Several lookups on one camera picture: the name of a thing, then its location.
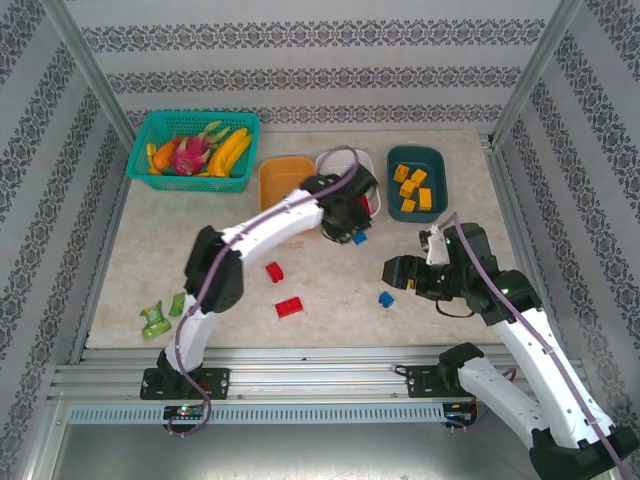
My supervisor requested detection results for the white plastic container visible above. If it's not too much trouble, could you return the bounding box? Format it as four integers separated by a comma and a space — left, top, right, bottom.
314, 148, 384, 220

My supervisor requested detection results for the orange plastic container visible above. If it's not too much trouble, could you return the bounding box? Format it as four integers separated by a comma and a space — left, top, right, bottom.
258, 156, 317, 215

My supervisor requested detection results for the dark teal plastic container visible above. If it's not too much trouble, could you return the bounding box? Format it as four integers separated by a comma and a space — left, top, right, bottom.
385, 144, 448, 224

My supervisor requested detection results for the yellow toy banana bunch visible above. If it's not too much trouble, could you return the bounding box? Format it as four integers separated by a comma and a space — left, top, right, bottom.
207, 127, 254, 179

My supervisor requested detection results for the teal plastic basket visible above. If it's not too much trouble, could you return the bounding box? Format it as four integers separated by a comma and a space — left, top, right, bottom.
124, 109, 262, 194

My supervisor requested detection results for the pink toy dragon fruit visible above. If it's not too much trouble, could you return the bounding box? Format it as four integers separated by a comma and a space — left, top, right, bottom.
169, 120, 231, 176

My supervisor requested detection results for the orange toy fruit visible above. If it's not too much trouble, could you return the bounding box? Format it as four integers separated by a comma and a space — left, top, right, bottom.
152, 140, 176, 171

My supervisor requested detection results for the small yellow toy fruit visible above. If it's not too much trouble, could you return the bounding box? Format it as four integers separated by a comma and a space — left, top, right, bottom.
144, 143, 164, 175

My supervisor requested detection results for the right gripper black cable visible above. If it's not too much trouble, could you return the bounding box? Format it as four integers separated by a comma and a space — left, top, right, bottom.
433, 297, 477, 320

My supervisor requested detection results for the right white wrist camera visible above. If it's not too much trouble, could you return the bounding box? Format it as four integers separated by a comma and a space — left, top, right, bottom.
418, 225, 446, 266

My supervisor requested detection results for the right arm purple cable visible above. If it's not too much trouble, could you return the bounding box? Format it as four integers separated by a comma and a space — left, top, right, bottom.
432, 212, 639, 480

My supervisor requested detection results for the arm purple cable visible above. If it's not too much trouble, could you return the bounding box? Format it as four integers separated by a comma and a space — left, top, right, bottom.
167, 145, 364, 439
432, 212, 639, 480

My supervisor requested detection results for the aluminium side rail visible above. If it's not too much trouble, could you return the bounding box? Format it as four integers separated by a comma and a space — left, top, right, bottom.
479, 134, 569, 361
68, 169, 134, 366

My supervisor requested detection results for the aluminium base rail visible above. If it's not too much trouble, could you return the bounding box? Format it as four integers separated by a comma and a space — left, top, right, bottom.
47, 346, 586, 401

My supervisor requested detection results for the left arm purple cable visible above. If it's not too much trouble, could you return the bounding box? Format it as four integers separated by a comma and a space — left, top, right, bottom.
167, 145, 364, 439

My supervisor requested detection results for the white slotted cable duct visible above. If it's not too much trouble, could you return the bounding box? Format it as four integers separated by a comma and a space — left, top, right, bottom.
66, 403, 447, 425

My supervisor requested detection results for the aluminium frame post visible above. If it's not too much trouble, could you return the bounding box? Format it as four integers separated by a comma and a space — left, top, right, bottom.
487, 0, 586, 149
39, 0, 144, 151

